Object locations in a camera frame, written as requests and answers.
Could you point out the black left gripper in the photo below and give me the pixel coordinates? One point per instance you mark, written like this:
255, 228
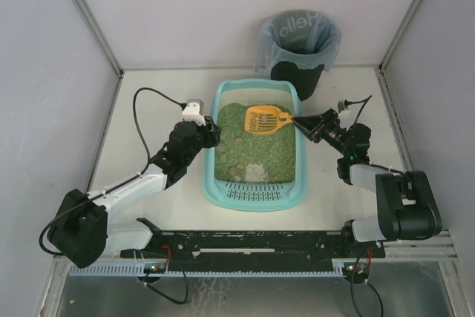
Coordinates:
212, 132

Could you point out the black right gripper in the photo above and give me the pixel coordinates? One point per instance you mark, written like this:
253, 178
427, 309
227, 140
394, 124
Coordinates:
323, 128

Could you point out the orange litter scoop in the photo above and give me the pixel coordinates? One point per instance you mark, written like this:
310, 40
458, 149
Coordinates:
277, 119

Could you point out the teal cat litter box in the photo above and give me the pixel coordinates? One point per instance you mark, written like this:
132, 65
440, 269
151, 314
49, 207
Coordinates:
257, 197

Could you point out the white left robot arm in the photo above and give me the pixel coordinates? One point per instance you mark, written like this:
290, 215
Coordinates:
83, 229

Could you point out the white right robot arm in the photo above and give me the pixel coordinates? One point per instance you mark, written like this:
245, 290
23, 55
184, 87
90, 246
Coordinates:
406, 207

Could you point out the green litter pellets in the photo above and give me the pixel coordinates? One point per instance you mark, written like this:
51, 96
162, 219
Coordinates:
266, 158

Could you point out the black trash bin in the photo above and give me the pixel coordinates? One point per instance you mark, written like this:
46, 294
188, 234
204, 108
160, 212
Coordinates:
304, 81

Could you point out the blue plastic bin liner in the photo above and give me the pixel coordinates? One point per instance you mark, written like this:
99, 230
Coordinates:
305, 38

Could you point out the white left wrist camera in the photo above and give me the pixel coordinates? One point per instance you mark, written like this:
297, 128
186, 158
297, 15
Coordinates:
193, 112

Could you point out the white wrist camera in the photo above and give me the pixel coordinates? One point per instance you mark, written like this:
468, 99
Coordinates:
193, 112
344, 106

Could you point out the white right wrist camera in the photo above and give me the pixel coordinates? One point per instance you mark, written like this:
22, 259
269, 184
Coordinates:
344, 106

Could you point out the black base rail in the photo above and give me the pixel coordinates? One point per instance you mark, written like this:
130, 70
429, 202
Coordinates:
262, 246

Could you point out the aluminium frame post left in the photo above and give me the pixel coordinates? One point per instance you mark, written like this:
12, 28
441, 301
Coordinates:
98, 35

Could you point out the aluminium frame post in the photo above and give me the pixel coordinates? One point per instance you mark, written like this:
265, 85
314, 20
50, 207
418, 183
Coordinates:
401, 31
98, 35

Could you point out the aluminium frame post right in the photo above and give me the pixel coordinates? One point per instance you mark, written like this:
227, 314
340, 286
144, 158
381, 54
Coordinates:
401, 31

